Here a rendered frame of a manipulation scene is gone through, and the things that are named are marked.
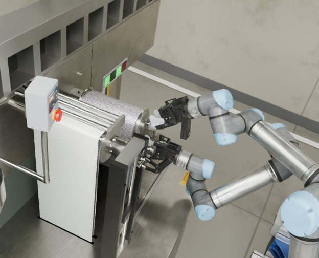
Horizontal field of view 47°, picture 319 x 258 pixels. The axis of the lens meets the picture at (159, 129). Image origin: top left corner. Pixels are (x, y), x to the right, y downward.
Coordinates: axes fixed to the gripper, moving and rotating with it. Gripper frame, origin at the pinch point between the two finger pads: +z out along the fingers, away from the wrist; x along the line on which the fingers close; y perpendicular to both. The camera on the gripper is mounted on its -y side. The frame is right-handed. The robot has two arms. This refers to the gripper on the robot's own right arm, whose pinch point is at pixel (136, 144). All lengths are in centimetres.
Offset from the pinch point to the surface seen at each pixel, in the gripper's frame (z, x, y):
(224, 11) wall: 21, -250, -19
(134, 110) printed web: 0.5, 6.8, 22.3
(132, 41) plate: 30, -51, 20
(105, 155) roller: -2.1, 33.8, 21.1
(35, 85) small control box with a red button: 2, 62, 62
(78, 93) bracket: 26.0, 7.0, 20.0
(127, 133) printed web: -0.1, 12.3, 14.5
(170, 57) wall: 69, -254, -90
